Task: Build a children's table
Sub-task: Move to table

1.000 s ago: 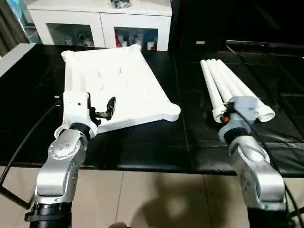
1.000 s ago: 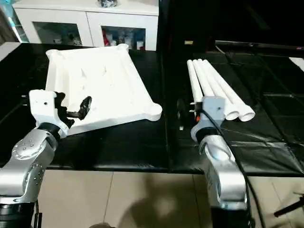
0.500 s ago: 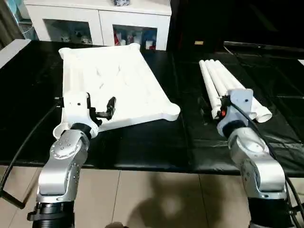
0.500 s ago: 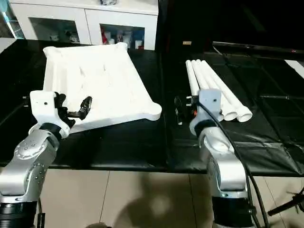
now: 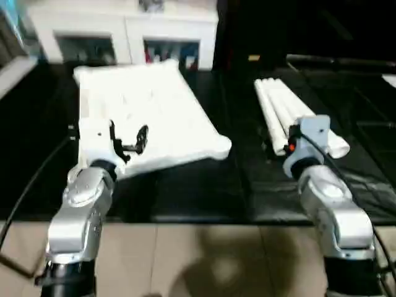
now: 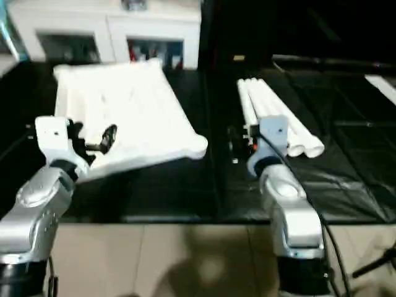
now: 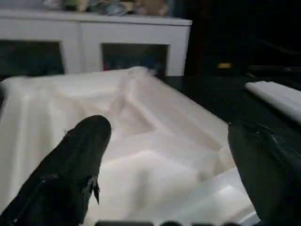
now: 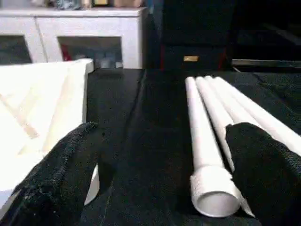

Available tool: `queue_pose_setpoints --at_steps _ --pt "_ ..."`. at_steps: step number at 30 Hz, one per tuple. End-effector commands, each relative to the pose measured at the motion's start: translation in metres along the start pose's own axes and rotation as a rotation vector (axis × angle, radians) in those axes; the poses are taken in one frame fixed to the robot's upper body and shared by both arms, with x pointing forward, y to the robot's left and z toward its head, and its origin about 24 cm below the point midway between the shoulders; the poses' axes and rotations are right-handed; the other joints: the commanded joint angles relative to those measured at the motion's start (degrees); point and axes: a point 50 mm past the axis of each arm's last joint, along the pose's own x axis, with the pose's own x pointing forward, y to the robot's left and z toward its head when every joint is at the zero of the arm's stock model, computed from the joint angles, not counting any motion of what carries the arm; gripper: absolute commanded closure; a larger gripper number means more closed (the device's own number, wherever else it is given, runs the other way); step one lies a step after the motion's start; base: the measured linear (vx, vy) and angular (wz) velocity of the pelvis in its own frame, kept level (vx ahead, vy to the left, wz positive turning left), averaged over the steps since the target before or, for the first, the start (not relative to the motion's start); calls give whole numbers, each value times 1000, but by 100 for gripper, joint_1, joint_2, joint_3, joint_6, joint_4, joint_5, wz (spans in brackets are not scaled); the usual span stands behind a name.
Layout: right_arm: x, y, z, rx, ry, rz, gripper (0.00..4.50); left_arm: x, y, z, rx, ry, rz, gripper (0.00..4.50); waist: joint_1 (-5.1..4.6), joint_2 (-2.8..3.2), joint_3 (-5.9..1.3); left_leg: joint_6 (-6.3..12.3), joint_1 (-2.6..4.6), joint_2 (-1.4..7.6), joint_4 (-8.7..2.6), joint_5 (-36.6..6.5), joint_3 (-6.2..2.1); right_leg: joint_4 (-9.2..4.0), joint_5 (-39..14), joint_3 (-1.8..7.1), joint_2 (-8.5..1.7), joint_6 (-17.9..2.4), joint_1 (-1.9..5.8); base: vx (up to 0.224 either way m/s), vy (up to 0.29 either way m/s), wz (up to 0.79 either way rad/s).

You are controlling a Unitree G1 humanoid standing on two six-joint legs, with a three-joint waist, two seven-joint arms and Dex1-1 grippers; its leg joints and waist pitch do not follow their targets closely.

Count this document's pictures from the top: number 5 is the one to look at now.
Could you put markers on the small gold label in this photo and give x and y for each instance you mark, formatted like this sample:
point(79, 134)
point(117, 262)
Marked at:
point(253, 58)

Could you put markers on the grey curtain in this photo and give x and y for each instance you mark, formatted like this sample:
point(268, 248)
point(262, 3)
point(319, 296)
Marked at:
point(6, 37)

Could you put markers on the white plastic table leg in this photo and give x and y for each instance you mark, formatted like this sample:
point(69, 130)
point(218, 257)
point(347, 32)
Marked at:
point(267, 105)
point(306, 105)
point(280, 105)
point(293, 105)

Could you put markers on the black flat bar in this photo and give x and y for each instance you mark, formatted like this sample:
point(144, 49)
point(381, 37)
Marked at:
point(340, 61)

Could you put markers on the black work mat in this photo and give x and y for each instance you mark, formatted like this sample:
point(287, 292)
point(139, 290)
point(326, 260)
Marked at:
point(198, 198)

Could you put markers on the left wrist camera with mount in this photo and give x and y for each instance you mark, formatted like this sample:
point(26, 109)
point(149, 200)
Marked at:
point(96, 139)

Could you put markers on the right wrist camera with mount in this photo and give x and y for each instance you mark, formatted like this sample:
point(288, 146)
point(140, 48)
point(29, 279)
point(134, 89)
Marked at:
point(312, 133)

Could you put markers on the white plastic table top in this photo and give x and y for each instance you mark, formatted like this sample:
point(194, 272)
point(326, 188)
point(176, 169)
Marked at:
point(167, 117)

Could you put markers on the black bundle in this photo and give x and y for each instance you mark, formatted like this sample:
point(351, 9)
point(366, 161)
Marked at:
point(151, 5)

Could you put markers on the white board strip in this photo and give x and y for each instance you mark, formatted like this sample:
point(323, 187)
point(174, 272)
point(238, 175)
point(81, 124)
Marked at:
point(15, 77)
point(390, 79)

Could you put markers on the white cabinet with glass doors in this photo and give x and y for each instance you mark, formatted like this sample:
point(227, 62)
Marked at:
point(86, 21)

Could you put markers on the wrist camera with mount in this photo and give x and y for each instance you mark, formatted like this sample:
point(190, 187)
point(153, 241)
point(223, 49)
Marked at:
point(312, 133)
point(96, 139)

